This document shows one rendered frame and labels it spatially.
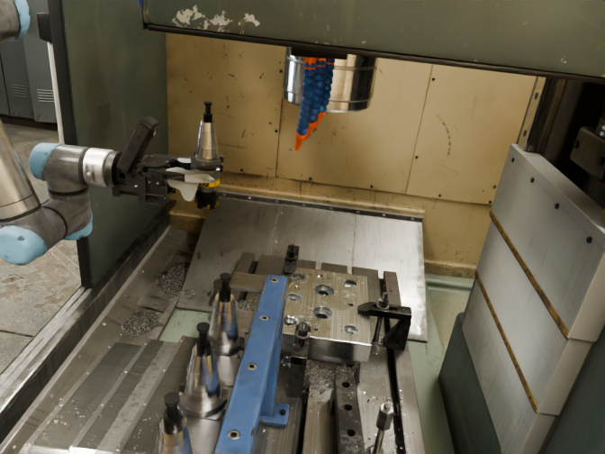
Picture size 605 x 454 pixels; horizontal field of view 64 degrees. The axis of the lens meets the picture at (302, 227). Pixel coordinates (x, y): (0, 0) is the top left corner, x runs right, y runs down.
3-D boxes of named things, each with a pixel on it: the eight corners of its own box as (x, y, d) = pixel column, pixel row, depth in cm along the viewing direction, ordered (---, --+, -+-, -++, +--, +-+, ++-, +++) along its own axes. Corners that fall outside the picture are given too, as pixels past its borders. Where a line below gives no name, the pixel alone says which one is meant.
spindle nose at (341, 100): (367, 118, 79) (380, 40, 73) (272, 104, 81) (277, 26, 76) (374, 99, 93) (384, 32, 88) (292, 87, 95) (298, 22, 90)
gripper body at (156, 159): (179, 193, 101) (122, 186, 102) (178, 153, 98) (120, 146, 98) (167, 207, 95) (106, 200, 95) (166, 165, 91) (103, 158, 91)
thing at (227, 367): (182, 381, 64) (182, 376, 64) (194, 354, 69) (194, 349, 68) (234, 389, 64) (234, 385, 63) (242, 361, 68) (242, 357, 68)
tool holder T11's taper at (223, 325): (230, 349, 68) (232, 310, 65) (202, 340, 69) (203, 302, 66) (243, 331, 72) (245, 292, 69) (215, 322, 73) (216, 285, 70)
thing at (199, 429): (151, 453, 54) (150, 448, 54) (167, 415, 59) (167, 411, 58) (212, 462, 54) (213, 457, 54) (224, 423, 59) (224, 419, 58)
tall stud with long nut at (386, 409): (368, 459, 92) (380, 410, 86) (368, 447, 95) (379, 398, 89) (383, 461, 92) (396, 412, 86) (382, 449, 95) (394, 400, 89)
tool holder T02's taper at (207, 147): (213, 160, 91) (214, 125, 88) (191, 157, 92) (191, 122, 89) (221, 154, 95) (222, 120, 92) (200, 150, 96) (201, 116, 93)
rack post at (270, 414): (237, 421, 97) (244, 297, 84) (242, 400, 102) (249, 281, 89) (286, 428, 97) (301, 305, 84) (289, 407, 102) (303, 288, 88)
